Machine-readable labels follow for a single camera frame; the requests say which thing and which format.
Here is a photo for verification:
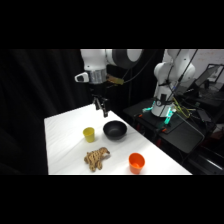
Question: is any yellow green cable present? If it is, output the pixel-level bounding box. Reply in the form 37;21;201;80
172;96;196;119

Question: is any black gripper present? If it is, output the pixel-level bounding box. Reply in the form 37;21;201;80
88;82;111;119

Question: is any black bowl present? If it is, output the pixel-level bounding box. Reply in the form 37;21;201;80
102;120;128;141

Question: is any black curtain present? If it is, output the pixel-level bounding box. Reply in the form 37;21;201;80
0;49;165;176

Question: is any orange cup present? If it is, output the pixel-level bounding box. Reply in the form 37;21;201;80
128;152;146;175

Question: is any black robot stand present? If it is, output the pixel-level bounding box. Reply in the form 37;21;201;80
122;98;206;155

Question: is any white board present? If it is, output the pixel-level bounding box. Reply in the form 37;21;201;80
195;49;224;84

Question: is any yellow cup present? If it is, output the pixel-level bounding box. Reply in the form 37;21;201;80
82;126;96;144

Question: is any black laptop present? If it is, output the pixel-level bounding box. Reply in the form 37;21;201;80
194;63;224;92

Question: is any tan wrist camera box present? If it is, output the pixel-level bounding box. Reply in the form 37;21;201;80
106;74;125;86

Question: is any wooden animal toy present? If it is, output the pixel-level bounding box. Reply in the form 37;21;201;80
83;146;111;173

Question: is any green base light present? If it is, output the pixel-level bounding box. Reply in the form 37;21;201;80
142;99;176;127

